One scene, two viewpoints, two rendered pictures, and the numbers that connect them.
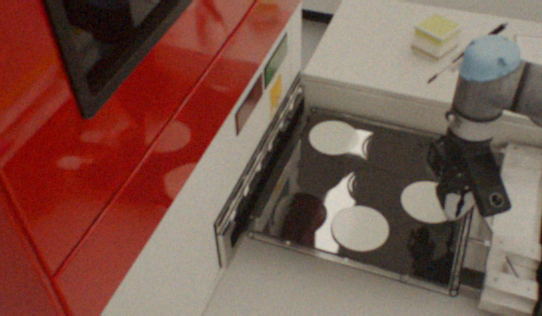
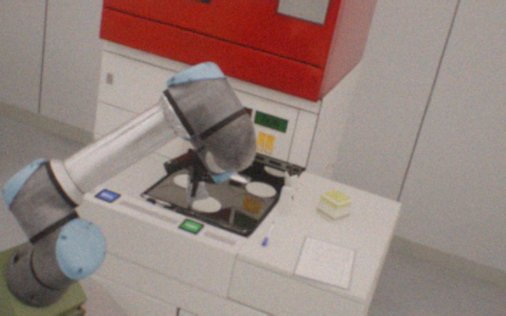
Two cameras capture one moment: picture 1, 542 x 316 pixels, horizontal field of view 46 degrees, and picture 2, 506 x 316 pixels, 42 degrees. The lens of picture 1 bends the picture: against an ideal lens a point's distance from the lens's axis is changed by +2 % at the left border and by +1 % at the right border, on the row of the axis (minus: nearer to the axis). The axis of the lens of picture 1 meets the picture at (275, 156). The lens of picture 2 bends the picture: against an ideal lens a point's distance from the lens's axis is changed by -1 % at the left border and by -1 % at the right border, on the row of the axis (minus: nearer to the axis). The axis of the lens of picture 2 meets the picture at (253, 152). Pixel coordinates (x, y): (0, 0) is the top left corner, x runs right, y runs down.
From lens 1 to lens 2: 2.22 m
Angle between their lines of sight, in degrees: 70
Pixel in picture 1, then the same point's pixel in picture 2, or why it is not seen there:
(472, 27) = (365, 237)
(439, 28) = (332, 194)
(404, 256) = (168, 188)
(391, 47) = not seen: hidden behind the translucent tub
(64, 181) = not seen: outside the picture
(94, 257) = (114, 19)
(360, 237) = (182, 180)
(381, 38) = not seen: hidden behind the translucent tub
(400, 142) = (256, 207)
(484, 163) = (189, 154)
